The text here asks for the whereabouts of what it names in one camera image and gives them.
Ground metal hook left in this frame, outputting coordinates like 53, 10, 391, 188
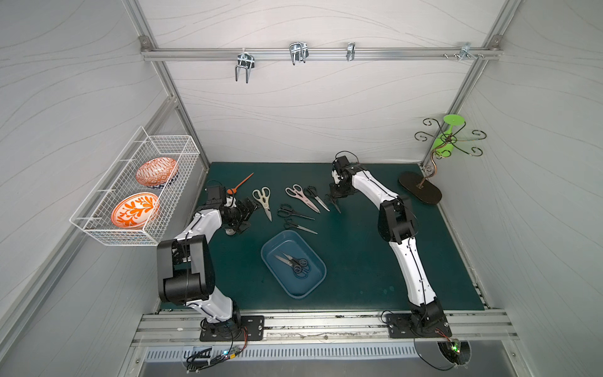
235, 53, 255, 83

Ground orange patterned bowl lower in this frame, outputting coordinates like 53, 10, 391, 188
111, 193, 160, 229

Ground orange patterned bowl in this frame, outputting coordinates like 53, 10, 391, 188
135, 157, 179, 189
111, 193, 160, 229

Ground blue plastic storage box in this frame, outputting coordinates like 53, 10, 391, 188
261, 230, 327, 299

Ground orange plastic spoon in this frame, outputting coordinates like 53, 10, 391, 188
226, 173, 254, 196

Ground metal hook small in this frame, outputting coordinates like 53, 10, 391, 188
346, 42, 356, 62

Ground orange patterned bowl upper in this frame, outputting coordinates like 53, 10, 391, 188
135, 157, 179, 189

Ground green plastic cup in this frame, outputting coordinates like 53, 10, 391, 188
432, 114, 466, 158

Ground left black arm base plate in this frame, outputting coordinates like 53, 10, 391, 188
199, 316, 265, 342

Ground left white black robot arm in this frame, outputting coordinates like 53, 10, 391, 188
156, 185, 258, 328

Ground black handled large scissors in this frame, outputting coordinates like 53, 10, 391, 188
275, 254, 305, 275

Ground metal hook middle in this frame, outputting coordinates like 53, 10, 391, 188
289, 42, 309, 65

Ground white perforated cable duct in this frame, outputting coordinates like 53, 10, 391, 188
144, 342, 419, 363

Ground pink grey handled scissors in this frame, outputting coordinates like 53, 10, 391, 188
285, 184, 320, 214

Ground metal hook right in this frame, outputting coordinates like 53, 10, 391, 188
442, 42, 485, 61

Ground aluminium top rail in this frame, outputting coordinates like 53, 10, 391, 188
141, 46, 503, 63

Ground aluminium rail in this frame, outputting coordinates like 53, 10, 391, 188
141, 46, 503, 63
131, 309, 519, 347

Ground blue handled scissors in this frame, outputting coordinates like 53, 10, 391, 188
282, 253, 312, 279

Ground black scissors middle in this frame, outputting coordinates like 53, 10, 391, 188
277, 204, 315, 221

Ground aluminium front rail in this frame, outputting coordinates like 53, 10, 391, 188
131, 309, 519, 347

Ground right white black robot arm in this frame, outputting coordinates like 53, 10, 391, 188
330, 151, 445, 332

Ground black metal cup tree stand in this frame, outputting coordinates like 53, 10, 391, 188
398, 118, 487, 205

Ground cream handled kitchen scissors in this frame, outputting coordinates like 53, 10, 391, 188
252, 186, 273, 221

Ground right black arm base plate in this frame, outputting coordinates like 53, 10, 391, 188
381, 312, 452, 339

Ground white wire basket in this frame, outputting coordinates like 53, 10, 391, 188
70, 128, 199, 247

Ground black scissors lower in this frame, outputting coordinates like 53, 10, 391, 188
284, 218, 317, 234

